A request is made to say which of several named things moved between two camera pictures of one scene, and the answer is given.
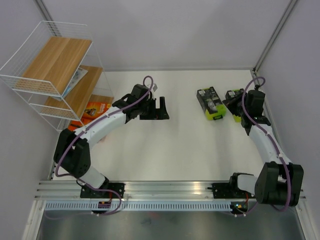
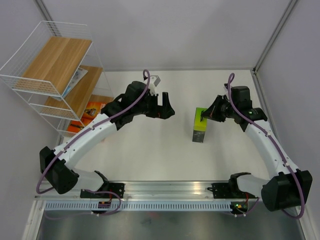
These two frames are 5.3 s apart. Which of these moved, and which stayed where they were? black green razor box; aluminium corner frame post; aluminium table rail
Moved: black green razor box
Stayed: aluminium corner frame post; aluminium table rail
